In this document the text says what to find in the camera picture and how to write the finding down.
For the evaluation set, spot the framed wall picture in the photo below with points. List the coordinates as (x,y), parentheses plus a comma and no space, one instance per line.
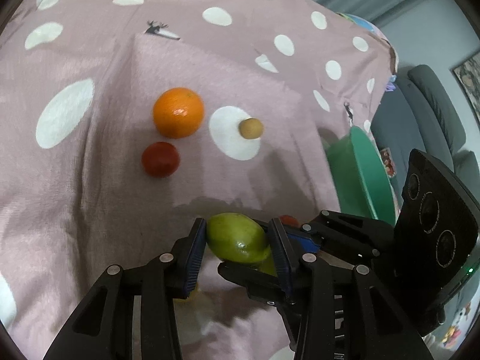
(468,75)

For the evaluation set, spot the red tomato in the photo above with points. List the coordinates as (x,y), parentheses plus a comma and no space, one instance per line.
(288,219)
(160,159)

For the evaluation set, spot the grey sofa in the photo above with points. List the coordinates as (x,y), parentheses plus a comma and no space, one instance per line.
(423,112)

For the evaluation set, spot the green mango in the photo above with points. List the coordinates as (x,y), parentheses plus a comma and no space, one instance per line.
(268,268)
(238,242)

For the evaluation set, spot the pink polka dot cloth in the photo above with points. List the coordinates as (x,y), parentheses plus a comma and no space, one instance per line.
(93,195)

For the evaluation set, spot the orange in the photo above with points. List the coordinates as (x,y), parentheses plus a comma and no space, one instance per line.
(178,112)

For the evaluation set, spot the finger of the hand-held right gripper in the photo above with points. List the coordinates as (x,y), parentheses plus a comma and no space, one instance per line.
(255,287)
(305,242)

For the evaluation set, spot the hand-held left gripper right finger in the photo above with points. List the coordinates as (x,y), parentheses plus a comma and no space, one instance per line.
(281,258)

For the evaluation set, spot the colourful toy figures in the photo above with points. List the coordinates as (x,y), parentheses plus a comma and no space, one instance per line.
(454,330)

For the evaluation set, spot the green plastic basin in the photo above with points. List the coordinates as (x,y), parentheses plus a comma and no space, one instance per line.
(360,172)

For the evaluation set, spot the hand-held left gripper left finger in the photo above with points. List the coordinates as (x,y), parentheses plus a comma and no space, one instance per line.
(193,258)

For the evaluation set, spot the small tan round fruit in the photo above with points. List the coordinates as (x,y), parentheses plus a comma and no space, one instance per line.
(250,128)

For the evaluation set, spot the red patterned snack packet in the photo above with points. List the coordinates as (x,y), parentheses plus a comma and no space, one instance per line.
(388,161)

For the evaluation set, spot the pile of folded clothes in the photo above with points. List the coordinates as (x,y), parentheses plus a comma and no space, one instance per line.
(390,83)

